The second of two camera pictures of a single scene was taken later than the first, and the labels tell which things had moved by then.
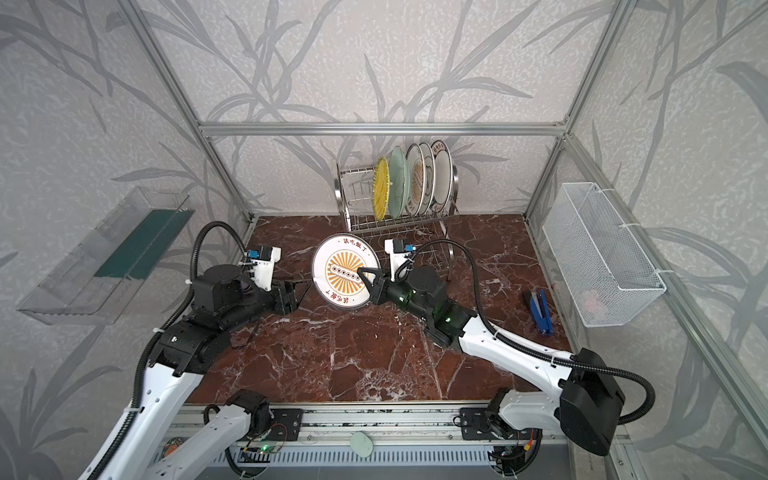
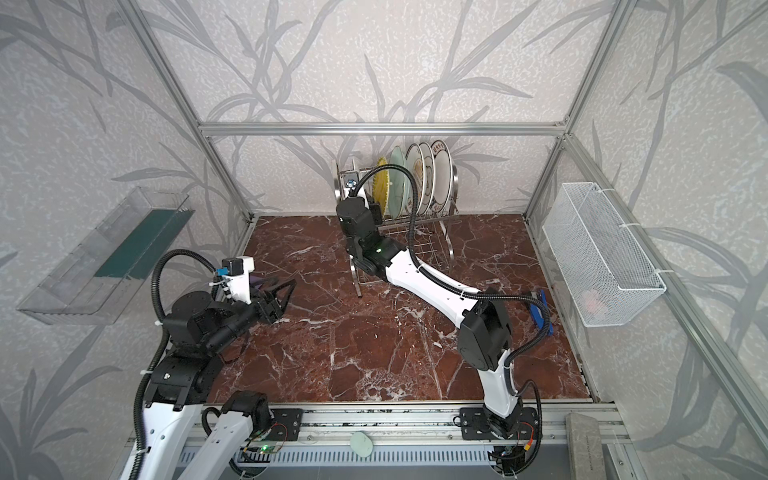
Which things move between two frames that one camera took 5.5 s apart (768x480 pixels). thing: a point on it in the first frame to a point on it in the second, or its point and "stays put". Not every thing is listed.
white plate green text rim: (444, 176) stays put
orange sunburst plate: (335, 271) to (362, 171)
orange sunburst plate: (414, 179) stays put
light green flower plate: (398, 182) stays put
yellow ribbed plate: (381, 188) stays put
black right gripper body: (380, 287) to (351, 207)
